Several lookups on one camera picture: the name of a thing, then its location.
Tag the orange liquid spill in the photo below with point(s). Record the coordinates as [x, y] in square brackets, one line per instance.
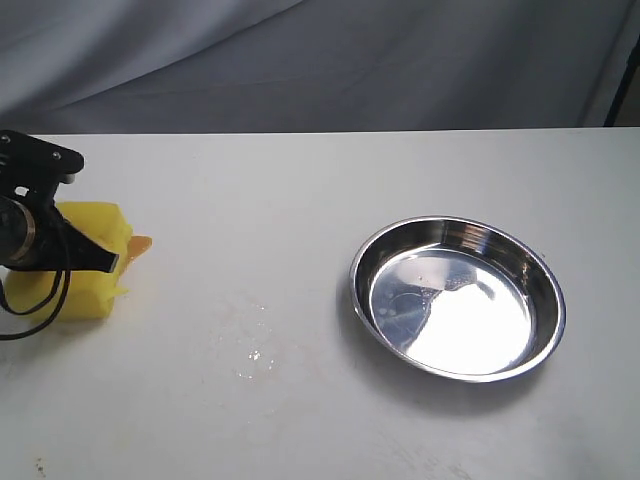
[137, 246]

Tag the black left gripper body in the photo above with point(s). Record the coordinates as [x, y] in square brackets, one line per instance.
[35, 236]

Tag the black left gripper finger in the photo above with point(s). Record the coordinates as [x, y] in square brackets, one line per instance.
[87, 255]

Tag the grey backdrop cloth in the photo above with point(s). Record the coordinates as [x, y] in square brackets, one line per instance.
[310, 66]

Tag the round steel pan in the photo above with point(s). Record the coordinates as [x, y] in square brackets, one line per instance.
[457, 298]

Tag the yellow sponge block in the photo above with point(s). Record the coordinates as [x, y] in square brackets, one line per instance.
[98, 237]

